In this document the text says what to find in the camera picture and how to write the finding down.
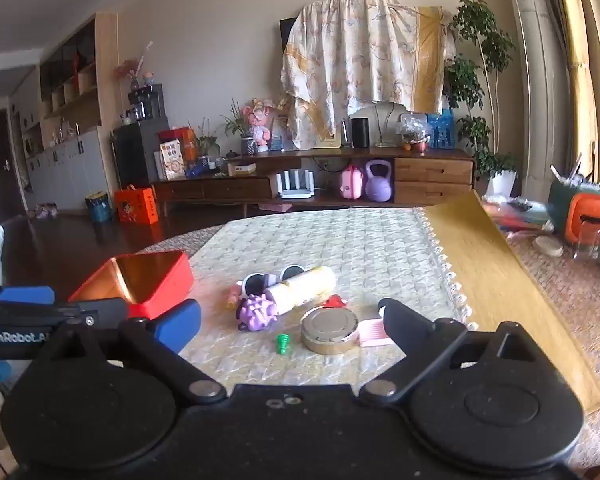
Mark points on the floral cover cloth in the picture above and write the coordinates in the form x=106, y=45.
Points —
x=360, y=60

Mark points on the clear bag of fruit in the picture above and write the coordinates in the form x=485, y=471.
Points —
x=414, y=135

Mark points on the printed snack box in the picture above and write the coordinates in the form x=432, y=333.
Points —
x=172, y=160

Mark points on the black cabinet fridge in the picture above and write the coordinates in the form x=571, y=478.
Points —
x=140, y=150

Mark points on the blue toy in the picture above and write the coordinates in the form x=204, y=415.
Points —
x=197, y=167

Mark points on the red tin box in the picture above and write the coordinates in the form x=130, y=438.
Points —
x=155, y=285

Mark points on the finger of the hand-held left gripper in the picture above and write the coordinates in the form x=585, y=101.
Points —
x=25, y=295
x=90, y=311

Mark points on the orchid in patterned pot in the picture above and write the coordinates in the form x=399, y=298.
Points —
x=240, y=130

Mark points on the pink doll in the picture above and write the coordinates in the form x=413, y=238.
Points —
x=260, y=125

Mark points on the round beige coaster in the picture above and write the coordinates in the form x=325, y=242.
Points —
x=549, y=246

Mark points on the yellow curtain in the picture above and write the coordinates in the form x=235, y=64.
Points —
x=595, y=35

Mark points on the white rounded appliance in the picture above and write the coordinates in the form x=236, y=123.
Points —
x=385, y=125

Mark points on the cream quilted table mat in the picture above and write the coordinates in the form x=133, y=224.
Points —
x=355, y=240

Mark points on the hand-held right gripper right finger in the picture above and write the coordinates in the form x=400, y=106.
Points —
x=400, y=330

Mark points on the cream cylindrical container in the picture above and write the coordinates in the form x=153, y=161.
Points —
x=300, y=285

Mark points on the green orange container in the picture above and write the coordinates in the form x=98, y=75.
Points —
x=580, y=210

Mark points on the teal bin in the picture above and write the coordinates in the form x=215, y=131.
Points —
x=99, y=207

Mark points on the pink toy suitcase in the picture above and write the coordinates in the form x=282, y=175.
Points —
x=351, y=182

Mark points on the small green potted plant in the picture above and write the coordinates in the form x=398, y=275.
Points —
x=205, y=142

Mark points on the small figurine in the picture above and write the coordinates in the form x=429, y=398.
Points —
x=149, y=78

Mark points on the orange gift box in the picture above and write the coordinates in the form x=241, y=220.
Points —
x=137, y=205

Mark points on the purple kettlebell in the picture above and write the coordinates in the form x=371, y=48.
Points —
x=378, y=185

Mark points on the small green toy piece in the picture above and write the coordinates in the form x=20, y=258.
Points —
x=283, y=344

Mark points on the clear glass cup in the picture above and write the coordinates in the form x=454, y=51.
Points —
x=586, y=242

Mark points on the white router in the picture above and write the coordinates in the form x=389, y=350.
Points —
x=295, y=187

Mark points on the black television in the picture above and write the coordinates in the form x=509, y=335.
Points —
x=286, y=35

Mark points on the flat pink box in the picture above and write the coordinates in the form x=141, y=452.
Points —
x=275, y=207

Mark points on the wooden television cabinet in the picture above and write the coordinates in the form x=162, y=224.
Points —
x=430, y=170

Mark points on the bunch of chopsticks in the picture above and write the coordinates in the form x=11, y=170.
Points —
x=577, y=170

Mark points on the small dark teapot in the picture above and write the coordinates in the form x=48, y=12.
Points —
x=231, y=154

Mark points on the purple dragon toy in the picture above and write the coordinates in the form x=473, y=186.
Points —
x=257, y=312

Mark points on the golden yellow cloth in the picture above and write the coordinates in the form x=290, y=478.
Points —
x=480, y=270

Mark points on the pair of shoes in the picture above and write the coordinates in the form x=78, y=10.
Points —
x=42, y=210

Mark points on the round metal tin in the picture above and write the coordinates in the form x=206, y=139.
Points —
x=329, y=327

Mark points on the white framed sunglasses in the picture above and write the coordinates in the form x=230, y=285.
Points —
x=254, y=284

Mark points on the pink comb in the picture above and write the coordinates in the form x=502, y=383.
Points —
x=372, y=332

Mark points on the small white box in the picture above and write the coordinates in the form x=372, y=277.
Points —
x=242, y=167

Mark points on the potted green tree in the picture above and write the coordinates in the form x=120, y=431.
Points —
x=475, y=85

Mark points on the white standing air conditioner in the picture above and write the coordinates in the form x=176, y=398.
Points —
x=540, y=85

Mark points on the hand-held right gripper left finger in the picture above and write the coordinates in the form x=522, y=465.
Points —
x=177, y=327

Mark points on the black coffee machine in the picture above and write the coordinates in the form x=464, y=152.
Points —
x=147, y=102

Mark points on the blue picture card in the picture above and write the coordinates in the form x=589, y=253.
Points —
x=278, y=132

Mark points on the black cylindrical speaker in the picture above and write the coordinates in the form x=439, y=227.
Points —
x=360, y=132

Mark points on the red gift box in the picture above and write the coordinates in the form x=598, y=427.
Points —
x=177, y=137

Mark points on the flower vase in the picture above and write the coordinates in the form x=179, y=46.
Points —
x=132, y=70

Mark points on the stack of colourful books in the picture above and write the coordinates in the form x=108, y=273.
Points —
x=515, y=215

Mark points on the grey wall cabinet unit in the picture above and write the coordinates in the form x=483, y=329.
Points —
x=70, y=160

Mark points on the red fabric pouch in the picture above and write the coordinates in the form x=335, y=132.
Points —
x=335, y=302

